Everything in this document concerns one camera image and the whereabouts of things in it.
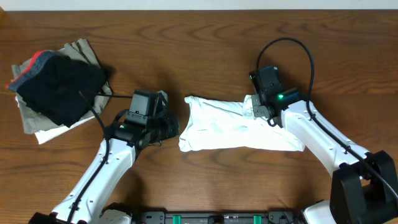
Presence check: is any white folded garment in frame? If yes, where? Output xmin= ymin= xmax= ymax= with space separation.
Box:
xmin=15 ymin=95 xmax=94 ymax=144

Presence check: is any black folded garment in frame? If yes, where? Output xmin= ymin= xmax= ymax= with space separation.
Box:
xmin=7 ymin=50 xmax=108 ymax=127

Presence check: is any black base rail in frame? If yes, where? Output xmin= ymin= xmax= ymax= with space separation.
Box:
xmin=102 ymin=202 xmax=308 ymax=224

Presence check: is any white graphic t-shirt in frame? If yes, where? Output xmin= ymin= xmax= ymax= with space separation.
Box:
xmin=178 ymin=95 xmax=305 ymax=152

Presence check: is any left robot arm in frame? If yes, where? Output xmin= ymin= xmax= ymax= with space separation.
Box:
xmin=30 ymin=90 xmax=179 ymax=223

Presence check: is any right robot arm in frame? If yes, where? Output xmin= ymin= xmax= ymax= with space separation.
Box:
xmin=249 ymin=66 xmax=397 ymax=223

